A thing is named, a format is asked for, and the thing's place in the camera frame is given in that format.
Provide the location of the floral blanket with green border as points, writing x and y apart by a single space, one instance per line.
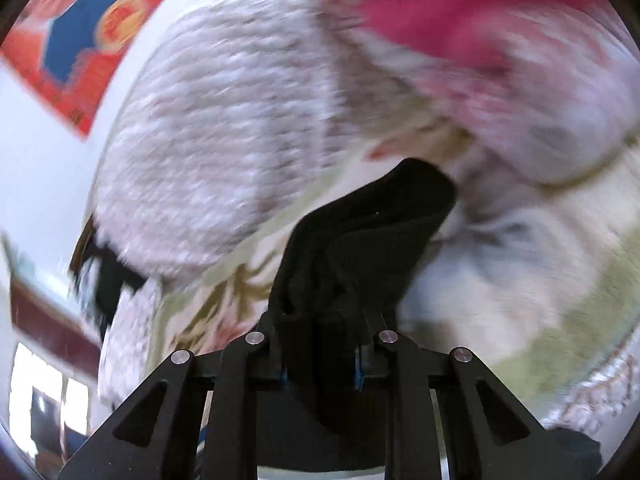
500 285

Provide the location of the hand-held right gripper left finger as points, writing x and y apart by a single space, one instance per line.
272 355

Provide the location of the white grey quilted blanket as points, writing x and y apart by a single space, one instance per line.
210 135

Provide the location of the pink floral rolled quilt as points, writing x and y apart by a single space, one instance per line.
475 20

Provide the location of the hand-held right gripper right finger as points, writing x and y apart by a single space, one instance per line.
370 360

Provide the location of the red and blue wall poster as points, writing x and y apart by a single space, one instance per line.
75 35

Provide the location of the window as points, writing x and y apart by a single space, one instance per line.
30 385

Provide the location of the person's dark clothing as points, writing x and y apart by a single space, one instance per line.
575 455

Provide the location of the black pants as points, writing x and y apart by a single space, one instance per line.
370 240

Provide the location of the black cloth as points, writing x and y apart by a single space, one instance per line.
107 280

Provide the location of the brown wooden frame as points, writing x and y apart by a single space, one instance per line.
50 315

